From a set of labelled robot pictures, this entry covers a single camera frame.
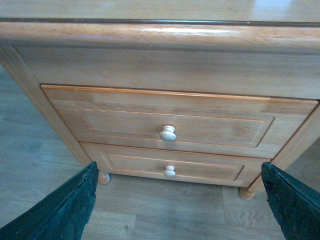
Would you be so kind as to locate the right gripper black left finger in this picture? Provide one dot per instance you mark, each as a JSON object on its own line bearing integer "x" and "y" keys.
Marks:
{"x": 62, "y": 215}

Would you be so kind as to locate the lower drawer wooden knob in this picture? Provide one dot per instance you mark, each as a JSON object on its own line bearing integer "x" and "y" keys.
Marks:
{"x": 169, "y": 171}

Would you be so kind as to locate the wooden nightstand cabinet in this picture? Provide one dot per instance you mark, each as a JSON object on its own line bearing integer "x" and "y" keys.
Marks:
{"x": 249, "y": 48}

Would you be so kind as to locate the upper drawer wooden knob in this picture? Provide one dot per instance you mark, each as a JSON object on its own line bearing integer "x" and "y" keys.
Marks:
{"x": 168, "y": 133}

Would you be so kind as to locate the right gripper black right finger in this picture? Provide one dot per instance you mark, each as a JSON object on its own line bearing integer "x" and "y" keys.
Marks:
{"x": 295, "y": 206}

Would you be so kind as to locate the drawer wooden knob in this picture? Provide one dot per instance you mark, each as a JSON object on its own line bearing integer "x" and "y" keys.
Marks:
{"x": 168, "y": 133}
{"x": 169, "y": 171}

